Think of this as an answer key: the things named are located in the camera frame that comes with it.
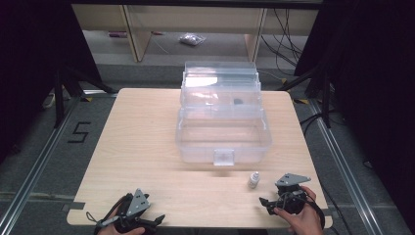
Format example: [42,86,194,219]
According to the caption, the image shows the bundle of black cables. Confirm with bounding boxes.
[259,8,305,76]

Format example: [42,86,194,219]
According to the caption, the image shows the black metal stand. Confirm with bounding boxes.
[53,67,119,129]
[276,63,333,129]

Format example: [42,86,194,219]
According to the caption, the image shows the person's left hand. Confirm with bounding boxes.
[97,212,147,235]

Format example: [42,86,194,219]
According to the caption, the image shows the black curtain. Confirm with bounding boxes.
[0,0,103,165]
[293,0,415,227]

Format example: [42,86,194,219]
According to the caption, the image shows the person's right hand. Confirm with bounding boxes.
[273,185,325,235]

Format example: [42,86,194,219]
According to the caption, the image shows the clear plastic bag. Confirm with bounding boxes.
[178,31,208,47]

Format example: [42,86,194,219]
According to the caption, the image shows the black wrist strap cord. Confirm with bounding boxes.
[85,195,131,235]
[304,197,327,231]

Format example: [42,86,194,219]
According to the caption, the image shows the black floor cable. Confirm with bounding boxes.
[299,111,347,137]

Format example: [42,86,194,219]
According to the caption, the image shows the aluminium floor rail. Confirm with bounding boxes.
[0,94,83,235]
[306,98,384,235]

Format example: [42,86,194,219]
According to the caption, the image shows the clear plastic tiered storage box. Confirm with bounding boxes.
[174,60,274,167]

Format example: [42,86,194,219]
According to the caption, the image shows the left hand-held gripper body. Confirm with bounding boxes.
[112,188,153,234]

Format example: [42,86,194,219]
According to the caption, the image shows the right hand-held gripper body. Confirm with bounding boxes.
[274,172,311,215]

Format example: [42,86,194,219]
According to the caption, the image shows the light wooden shelf unit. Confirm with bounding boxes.
[71,4,319,64]

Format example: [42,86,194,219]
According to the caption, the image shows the small white dropper bottle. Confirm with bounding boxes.
[247,170,261,190]

